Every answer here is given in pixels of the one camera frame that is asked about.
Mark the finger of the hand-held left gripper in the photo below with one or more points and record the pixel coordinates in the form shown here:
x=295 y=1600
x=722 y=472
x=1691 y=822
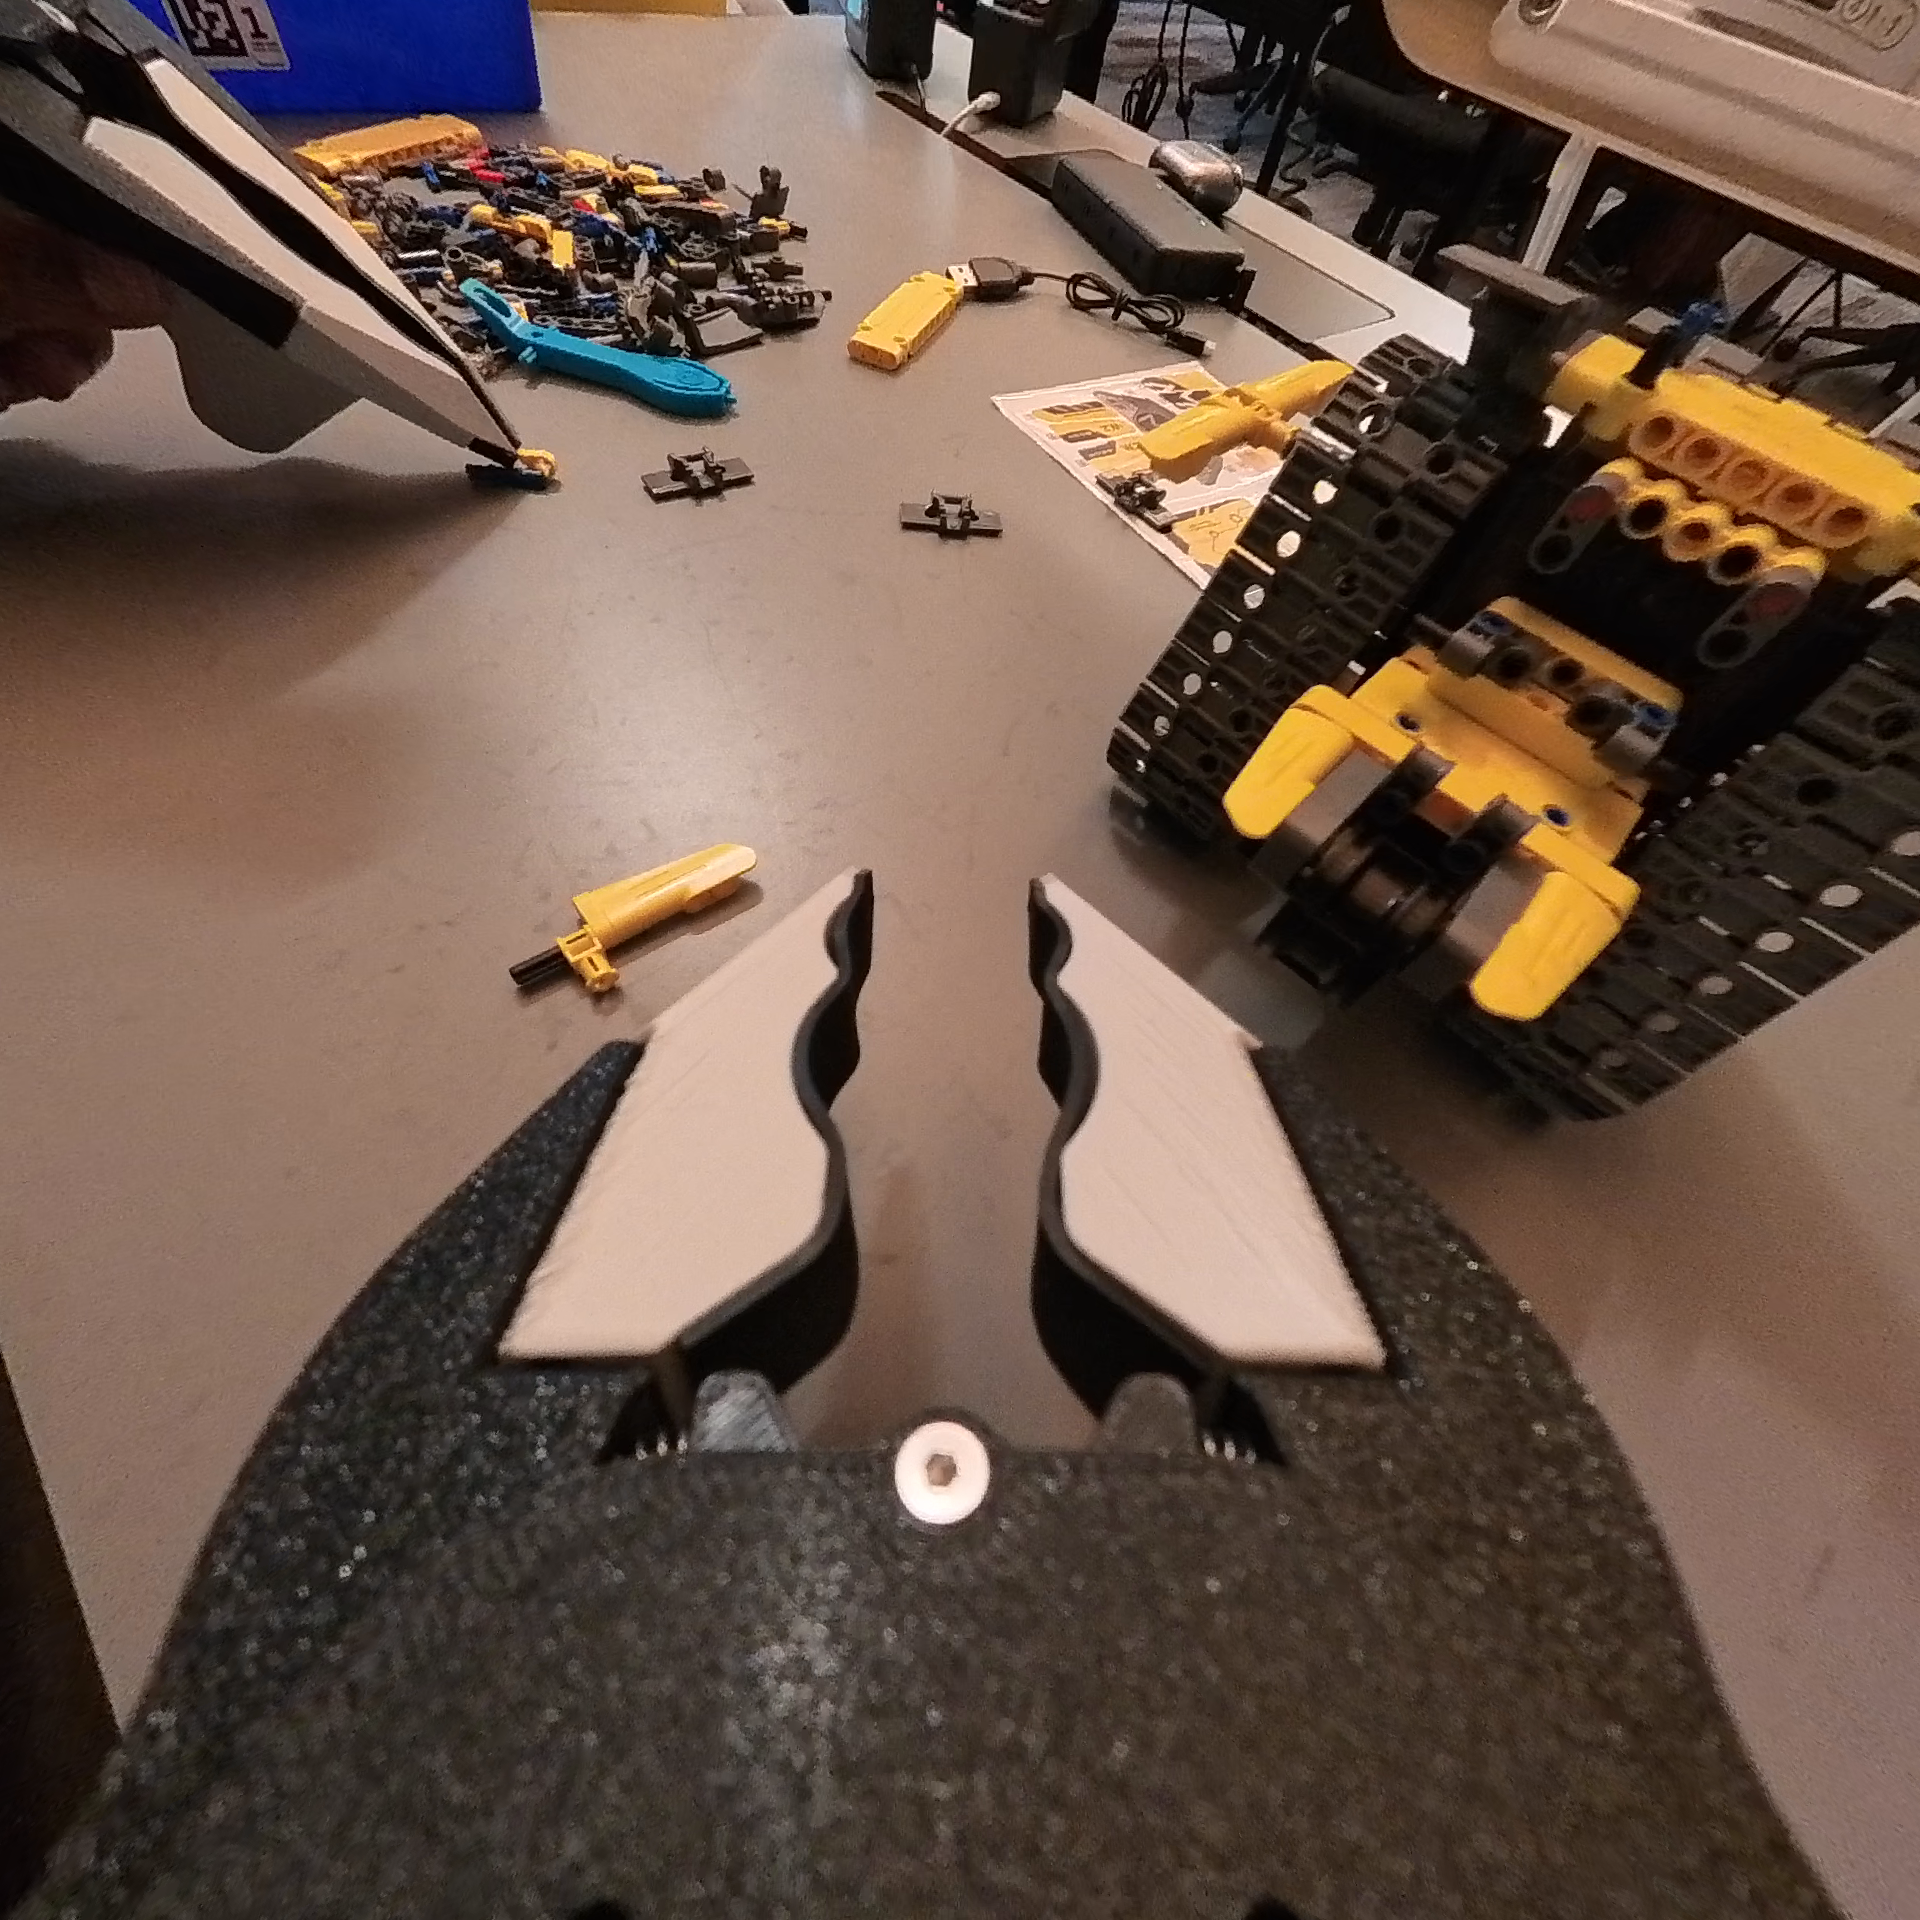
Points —
x=284 y=195
x=299 y=360

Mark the long yellow toy block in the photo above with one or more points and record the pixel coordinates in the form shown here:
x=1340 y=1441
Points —
x=383 y=147
x=905 y=321

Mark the white stand base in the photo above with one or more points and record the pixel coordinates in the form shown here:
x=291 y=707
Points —
x=1651 y=89

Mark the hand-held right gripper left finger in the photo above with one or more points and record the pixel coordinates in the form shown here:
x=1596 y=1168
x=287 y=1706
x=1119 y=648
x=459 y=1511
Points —
x=675 y=1201

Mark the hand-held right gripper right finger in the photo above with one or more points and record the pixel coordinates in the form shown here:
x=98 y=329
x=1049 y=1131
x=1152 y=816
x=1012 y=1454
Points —
x=1213 y=1201

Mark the yellow black tracked toy vehicle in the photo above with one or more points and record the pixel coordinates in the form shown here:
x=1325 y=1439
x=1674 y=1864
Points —
x=1499 y=721

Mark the person's left hand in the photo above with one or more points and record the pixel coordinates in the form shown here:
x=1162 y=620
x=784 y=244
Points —
x=66 y=316

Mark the grey rounded device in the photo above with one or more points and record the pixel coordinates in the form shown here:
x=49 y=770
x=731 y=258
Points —
x=1195 y=172

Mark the black box device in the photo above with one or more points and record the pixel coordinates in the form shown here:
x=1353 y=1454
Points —
x=1147 y=224

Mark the black battery charger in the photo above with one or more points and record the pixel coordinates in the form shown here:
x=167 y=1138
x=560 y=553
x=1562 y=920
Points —
x=1019 y=60
x=891 y=38

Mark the instruction booklet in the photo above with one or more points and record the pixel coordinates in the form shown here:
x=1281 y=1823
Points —
x=1080 y=427

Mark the small yellow toy connector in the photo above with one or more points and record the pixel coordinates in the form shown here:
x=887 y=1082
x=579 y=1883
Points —
x=588 y=960

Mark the blue plastic bin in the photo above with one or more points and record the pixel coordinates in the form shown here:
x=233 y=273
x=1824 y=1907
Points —
x=389 y=60

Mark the yellow plastic toy piece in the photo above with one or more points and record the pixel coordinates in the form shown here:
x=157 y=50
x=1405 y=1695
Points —
x=667 y=892

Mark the small blue yellow toy piece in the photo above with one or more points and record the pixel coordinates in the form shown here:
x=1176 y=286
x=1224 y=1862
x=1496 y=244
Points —
x=491 y=475

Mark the pile of toy building parts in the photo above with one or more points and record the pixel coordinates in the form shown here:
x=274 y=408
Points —
x=600 y=224

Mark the teal plastic tool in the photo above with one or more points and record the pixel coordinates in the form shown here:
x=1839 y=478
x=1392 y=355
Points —
x=600 y=360

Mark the black toy track link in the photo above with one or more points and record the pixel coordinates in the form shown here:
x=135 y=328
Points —
x=698 y=475
x=1136 y=491
x=953 y=514

